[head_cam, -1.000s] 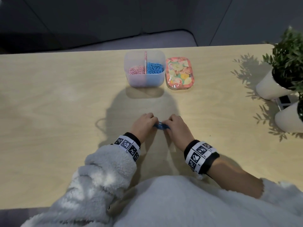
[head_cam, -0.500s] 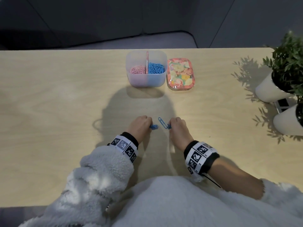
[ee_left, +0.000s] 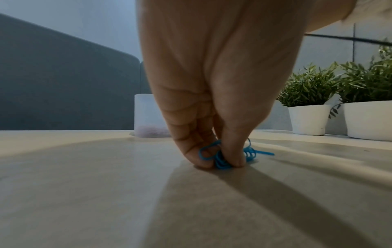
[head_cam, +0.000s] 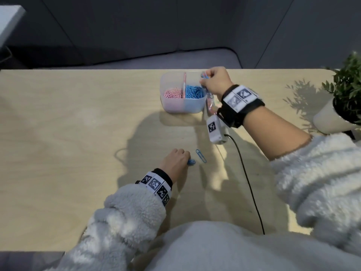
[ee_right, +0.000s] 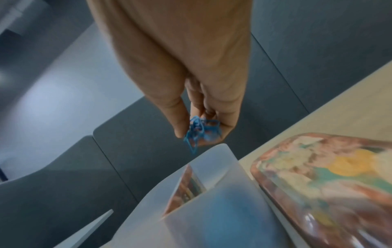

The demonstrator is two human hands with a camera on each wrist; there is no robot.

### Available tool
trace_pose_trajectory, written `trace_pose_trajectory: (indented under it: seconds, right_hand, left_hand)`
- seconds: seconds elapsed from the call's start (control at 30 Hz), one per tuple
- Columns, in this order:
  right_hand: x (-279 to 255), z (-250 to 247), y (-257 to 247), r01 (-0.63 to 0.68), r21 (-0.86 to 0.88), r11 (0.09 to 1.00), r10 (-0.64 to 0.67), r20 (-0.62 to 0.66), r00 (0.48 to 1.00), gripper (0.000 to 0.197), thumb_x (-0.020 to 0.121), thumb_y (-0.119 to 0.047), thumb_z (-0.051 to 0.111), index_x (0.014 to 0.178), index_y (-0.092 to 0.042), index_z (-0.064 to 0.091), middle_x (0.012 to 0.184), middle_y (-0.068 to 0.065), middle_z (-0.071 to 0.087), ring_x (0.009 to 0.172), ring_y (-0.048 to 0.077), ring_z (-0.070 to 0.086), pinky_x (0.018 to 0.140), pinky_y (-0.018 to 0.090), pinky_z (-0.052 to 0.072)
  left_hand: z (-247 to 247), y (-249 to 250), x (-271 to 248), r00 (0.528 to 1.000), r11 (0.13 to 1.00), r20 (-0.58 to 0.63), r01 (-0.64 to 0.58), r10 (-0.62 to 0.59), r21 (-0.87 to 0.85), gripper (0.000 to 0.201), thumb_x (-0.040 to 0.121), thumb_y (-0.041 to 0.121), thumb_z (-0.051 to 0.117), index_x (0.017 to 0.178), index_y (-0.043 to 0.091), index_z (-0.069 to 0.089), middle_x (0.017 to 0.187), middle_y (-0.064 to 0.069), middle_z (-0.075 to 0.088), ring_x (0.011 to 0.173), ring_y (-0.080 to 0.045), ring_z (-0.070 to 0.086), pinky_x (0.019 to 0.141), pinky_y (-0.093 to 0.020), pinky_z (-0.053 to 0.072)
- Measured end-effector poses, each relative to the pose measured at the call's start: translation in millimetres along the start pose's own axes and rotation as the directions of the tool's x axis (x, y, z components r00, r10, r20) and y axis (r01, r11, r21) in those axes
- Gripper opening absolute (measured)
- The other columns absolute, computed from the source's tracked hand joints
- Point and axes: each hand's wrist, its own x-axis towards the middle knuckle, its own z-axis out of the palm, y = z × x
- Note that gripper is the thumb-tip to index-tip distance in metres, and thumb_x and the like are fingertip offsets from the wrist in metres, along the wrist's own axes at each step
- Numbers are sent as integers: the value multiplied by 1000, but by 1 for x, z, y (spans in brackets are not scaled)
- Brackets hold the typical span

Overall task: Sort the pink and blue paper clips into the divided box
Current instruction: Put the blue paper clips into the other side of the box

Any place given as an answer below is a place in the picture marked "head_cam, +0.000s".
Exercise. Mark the person's right hand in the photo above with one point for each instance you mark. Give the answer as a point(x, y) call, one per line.
point(218, 81)

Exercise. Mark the person's left hand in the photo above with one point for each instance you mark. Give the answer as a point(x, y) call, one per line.
point(175, 163)

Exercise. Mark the single blue paper clip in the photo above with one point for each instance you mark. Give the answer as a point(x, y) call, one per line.
point(203, 76)
point(191, 162)
point(199, 152)

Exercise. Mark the heap of blue paper clips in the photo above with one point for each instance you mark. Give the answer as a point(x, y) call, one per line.
point(194, 92)

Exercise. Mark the clear divided plastic container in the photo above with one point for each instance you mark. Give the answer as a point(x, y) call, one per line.
point(183, 105)

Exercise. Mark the heap of pink paper clips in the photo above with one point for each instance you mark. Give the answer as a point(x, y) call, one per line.
point(172, 93)

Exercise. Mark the person's left forearm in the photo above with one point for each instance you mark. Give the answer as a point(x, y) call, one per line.
point(118, 228)

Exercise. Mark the person's right forearm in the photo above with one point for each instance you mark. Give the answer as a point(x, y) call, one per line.
point(273, 132)

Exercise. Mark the pink floral container lid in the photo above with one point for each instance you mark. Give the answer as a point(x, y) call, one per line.
point(211, 108)

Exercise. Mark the person's white fleece torso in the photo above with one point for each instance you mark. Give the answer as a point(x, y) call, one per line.
point(225, 248)

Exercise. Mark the left marker-printed wristband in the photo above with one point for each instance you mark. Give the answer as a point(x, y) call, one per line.
point(155, 184)

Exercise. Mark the marker-printed wristband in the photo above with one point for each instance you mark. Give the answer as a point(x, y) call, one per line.
point(155, 184)
point(241, 104)

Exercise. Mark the right marker-printed wristband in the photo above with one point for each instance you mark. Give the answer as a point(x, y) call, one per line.
point(241, 104)

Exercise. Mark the grey bench seat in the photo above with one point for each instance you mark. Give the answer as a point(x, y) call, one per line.
point(28, 261)
point(169, 62)

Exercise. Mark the green plant in white pot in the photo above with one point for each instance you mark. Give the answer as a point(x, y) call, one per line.
point(327, 121)

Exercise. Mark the white side desk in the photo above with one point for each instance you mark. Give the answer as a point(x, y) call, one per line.
point(8, 22)

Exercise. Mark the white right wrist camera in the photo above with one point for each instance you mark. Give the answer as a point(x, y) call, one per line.
point(215, 129)

